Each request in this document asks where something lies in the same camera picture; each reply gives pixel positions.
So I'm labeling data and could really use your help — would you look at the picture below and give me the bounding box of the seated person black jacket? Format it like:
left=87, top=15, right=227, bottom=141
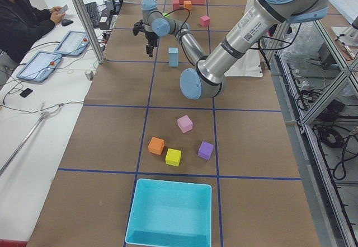
left=1, top=0, right=65, bottom=64

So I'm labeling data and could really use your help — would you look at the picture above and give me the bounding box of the far magenta foam block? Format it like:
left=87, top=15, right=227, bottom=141
left=200, top=15, right=210, bottom=27

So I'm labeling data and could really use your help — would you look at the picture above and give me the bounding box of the orange foam block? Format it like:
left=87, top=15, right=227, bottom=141
left=183, top=0, right=192, bottom=11
left=148, top=137, right=165, bottom=155

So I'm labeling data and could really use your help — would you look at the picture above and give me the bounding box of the far pink foam block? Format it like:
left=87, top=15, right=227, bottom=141
left=172, top=0, right=180, bottom=10

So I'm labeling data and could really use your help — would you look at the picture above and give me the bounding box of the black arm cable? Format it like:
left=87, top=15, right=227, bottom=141
left=162, top=8, right=192, bottom=35

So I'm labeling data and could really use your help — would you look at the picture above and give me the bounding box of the black keyboard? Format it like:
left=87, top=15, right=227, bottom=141
left=84, top=2, right=100, bottom=28

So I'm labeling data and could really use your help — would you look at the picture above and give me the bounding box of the teach pendant tablet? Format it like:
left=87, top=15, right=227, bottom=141
left=54, top=31, right=90, bottom=57
left=16, top=50, right=62, bottom=82

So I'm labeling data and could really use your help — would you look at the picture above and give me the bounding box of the light blue foam block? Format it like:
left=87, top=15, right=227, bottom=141
left=168, top=47, right=178, bottom=61
left=169, top=58, right=178, bottom=67

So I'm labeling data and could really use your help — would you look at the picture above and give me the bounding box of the metal reacher grabber tool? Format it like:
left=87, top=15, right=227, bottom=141
left=1, top=103, right=64, bottom=176

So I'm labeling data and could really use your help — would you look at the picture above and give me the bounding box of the near teach pendant tablet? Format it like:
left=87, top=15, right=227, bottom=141
left=16, top=50, right=62, bottom=82

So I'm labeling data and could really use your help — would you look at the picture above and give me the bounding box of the near orange foam block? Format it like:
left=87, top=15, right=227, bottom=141
left=148, top=137, right=165, bottom=155

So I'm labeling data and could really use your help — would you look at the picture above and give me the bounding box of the far teach pendant tablet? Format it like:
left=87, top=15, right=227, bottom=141
left=54, top=31, right=90, bottom=57

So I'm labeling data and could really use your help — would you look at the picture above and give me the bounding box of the near light pink foam block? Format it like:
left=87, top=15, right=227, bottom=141
left=177, top=115, right=193, bottom=133

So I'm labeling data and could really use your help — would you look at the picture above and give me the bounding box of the black computer mouse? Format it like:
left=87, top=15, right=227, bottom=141
left=61, top=19, right=73, bottom=26

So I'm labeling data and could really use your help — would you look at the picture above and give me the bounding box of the small metal cylinder weight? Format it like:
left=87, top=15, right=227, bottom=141
left=85, top=71, right=94, bottom=81

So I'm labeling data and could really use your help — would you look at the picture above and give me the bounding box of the near purple foam block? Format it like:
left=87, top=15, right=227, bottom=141
left=197, top=141, right=214, bottom=160

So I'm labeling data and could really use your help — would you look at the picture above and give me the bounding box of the cyan plastic bin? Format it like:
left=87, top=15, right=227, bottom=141
left=125, top=179, right=212, bottom=246

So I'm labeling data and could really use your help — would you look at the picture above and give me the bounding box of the yellow foam block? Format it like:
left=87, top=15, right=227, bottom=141
left=165, top=148, right=182, bottom=166

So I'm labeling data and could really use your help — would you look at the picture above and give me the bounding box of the black smartphone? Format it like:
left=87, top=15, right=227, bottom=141
left=20, top=88, right=33, bottom=98

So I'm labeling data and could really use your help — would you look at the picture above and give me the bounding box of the aluminium frame post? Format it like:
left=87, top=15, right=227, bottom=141
left=72, top=0, right=105, bottom=64

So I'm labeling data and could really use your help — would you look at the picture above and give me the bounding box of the far orange foam block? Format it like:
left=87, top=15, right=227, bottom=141
left=183, top=0, right=192, bottom=11

